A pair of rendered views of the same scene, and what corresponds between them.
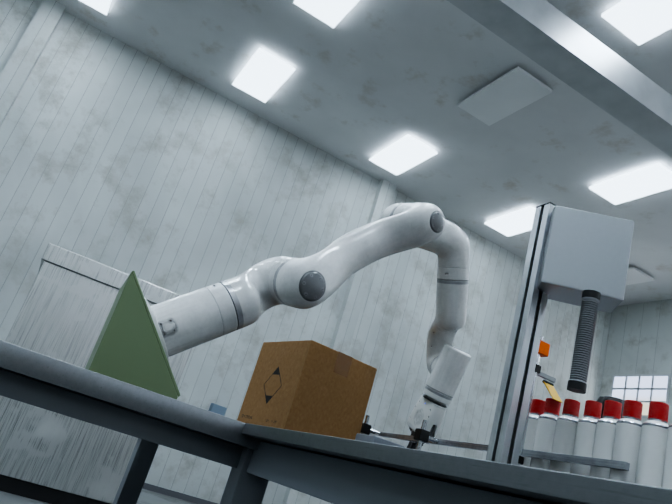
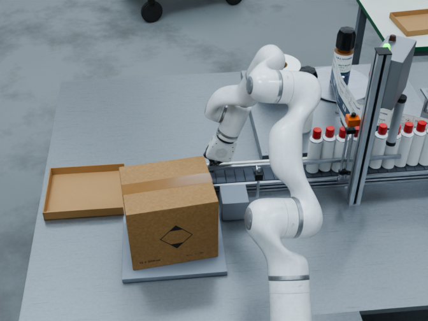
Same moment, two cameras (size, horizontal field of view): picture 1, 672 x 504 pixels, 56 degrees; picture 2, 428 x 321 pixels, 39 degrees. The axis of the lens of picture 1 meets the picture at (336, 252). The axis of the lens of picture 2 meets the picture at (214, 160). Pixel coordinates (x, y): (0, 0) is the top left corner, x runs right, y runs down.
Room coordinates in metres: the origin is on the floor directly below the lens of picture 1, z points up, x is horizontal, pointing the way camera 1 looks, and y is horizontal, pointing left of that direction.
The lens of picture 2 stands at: (1.33, 1.35, 2.48)
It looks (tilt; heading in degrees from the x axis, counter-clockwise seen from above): 40 degrees down; 287
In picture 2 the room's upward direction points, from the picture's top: straight up
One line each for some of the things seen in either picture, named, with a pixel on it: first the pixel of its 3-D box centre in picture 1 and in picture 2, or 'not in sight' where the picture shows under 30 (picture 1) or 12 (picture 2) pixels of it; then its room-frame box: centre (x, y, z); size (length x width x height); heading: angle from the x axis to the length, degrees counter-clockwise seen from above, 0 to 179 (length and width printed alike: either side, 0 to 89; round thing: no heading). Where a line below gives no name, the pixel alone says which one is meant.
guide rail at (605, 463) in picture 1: (447, 443); (265, 164); (1.64, -0.42, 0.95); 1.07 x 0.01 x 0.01; 22
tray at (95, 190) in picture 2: not in sight; (85, 190); (2.31, -0.19, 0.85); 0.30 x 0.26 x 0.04; 22
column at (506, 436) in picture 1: (524, 343); (366, 133); (1.30, -0.45, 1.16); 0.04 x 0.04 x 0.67; 22
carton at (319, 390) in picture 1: (305, 397); (169, 212); (1.91, -0.04, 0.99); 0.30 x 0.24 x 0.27; 29
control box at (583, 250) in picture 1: (582, 259); (390, 71); (1.26, -0.53, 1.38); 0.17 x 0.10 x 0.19; 77
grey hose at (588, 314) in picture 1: (584, 340); (395, 120); (1.20, -0.53, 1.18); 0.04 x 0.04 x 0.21
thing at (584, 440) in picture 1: (586, 451); not in sight; (1.29, -0.61, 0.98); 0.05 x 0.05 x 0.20
